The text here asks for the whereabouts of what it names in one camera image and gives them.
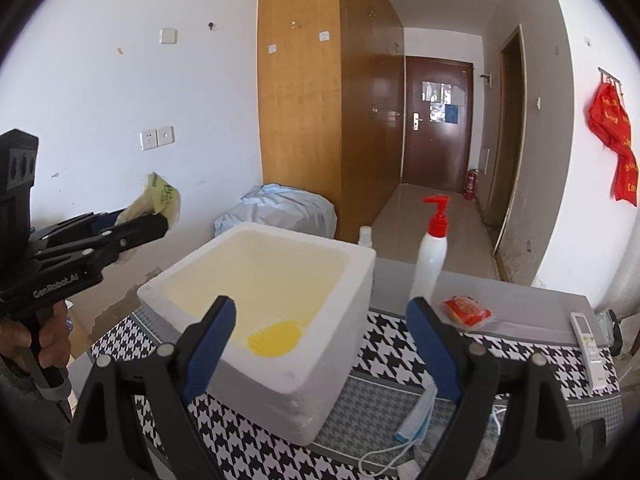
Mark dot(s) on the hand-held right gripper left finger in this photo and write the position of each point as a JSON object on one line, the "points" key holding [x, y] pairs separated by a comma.
{"points": [[212, 347]]}

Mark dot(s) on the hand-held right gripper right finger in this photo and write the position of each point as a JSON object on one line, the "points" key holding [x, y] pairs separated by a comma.
{"points": [[432, 355]]}

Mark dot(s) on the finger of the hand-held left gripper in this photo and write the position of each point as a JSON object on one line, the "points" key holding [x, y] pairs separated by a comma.
{"points": [[140, 230], [85, 225]]}

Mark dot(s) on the yellow-green printed packet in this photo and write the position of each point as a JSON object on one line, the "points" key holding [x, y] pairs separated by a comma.
{"points": [[160, 200]]}

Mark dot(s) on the white foam box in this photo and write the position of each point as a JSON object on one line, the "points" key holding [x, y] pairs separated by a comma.
{"points": [[330, 360]]}

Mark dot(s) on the person's left forearm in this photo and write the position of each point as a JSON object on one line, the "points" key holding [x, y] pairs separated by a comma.
{"points": [[20, 410]]}

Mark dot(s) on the person's left hand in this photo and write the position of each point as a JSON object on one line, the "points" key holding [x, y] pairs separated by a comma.
{"points": [[55, 340]]}

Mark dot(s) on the houndstooth table cloth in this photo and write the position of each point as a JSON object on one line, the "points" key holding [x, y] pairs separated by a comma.
{"points": [[390, 332]]}

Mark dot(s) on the red packet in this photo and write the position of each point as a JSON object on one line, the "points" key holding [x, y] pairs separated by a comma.
{"points": [[465, 312]]}

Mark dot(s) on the yellow ridged pad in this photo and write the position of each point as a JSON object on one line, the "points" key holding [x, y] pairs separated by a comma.
{"points": [[275, 342]]}

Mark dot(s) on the white pump bottle red cap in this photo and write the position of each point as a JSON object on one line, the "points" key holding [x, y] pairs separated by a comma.
{"points": [[427, 265]]}

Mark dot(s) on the light blue bedding pile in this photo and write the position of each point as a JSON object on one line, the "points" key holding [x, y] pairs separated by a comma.
{"points": [[280, 210]]}

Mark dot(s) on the white remote control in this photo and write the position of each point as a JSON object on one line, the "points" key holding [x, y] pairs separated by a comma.
{"points": [[590, 350]]}

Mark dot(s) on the red fire extinguisher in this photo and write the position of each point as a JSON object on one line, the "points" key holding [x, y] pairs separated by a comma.
{"points": [[470, 185]]}

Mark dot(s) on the wooden wardrobe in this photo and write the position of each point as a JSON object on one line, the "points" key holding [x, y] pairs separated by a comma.
{"points": [[300, 110]]}

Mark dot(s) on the dark brown entry door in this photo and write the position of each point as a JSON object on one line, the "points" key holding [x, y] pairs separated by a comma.
{"points": [[440, 155]]}

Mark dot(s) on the blue paper door notice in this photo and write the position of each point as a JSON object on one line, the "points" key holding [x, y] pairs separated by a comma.
{"points": [[445, 112]]}

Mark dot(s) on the red tote bag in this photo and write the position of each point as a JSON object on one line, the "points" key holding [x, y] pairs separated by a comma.
{"points": [[602, 105], [620, 135], [627, 180]]}

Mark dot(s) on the white paper door notice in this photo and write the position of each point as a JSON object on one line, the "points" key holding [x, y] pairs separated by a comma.
{"points": [[435, 91]]}

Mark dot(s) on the white wall socket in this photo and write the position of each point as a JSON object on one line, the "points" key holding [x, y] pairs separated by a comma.
{"points": [[148, 140]]}

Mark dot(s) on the white wall switch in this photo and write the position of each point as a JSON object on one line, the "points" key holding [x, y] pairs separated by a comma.
{"points": [[165, 136]]}

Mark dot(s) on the white wall plate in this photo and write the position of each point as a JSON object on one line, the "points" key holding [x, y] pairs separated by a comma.
{"points": [[167, 36]]}

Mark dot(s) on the wooden doorway frame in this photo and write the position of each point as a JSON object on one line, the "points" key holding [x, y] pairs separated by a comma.
{"points": [[520, 135]]}

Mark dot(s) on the wall hook rack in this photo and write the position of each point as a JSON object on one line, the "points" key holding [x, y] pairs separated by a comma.
{"points": [[610, 75]]}

